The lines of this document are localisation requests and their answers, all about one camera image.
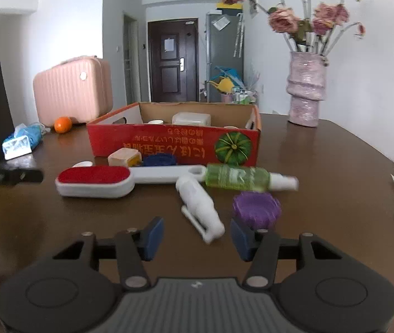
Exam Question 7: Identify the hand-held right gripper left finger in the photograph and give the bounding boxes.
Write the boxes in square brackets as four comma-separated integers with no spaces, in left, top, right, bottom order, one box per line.
[53,216,165,291]

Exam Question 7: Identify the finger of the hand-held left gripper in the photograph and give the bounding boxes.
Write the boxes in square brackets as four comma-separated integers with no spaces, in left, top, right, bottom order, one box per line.
[0,160,44,184]

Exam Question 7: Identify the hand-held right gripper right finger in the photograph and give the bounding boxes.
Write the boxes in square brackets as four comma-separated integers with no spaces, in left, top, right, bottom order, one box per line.
[230,218,343,290]

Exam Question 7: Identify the white plastic bottle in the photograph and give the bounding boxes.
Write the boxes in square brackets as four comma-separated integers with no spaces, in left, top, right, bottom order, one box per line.
[175,175,226,244]

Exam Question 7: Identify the green spray bottle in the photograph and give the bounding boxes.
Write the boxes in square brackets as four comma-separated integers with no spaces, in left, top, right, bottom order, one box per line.
[205,163,300,192]

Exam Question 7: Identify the white lint brush red pad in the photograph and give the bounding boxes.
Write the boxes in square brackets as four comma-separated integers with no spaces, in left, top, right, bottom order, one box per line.
[55,165,207,199]

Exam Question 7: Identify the beige translucent block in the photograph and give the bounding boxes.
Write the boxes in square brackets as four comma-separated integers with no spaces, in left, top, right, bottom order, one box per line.
[107,148,142,167]

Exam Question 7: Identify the red cardboard box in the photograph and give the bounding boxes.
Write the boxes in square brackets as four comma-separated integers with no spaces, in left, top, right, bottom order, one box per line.
[86,102,262,167]

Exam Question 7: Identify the clear labelled plastic bottle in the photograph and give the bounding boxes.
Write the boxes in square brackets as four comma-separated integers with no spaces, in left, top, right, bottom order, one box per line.
[172,112,212,126]

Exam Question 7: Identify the blue tissue pack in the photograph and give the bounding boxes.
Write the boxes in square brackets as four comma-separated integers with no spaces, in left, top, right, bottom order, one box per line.
[2,122,50,160]

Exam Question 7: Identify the orange fruit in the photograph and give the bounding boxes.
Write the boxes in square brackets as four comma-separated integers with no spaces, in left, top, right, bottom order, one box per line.
[54,117,72,134]

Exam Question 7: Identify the pink hard-shell suitcase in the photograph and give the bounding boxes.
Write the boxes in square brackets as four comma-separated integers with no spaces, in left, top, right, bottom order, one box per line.
[33,55,113,127]

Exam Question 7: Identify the group of small containers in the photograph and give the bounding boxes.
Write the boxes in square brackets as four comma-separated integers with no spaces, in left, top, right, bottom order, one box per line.
[223,88,257,105]

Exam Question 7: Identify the white dried twigs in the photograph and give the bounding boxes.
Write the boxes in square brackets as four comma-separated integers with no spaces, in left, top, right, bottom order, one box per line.
[245,66,262,92]

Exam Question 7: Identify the dark brown entrance door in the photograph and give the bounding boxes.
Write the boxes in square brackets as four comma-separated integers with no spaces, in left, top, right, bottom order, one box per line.
[147,18,199,103]

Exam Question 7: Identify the pink textured vase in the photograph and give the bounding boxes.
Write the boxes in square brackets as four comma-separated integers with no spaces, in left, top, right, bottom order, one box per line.
[286,51,329,127]

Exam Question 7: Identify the grey refrigerator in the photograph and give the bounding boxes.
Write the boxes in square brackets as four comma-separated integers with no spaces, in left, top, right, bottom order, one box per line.
[205,11,245,103]

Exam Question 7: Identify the bunch of dried roses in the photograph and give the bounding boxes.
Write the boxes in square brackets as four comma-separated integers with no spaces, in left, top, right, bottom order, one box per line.
[219,0,371,56]

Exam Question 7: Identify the yellow box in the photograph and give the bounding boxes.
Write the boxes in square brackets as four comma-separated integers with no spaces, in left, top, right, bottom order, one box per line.
[216,2,244,14]

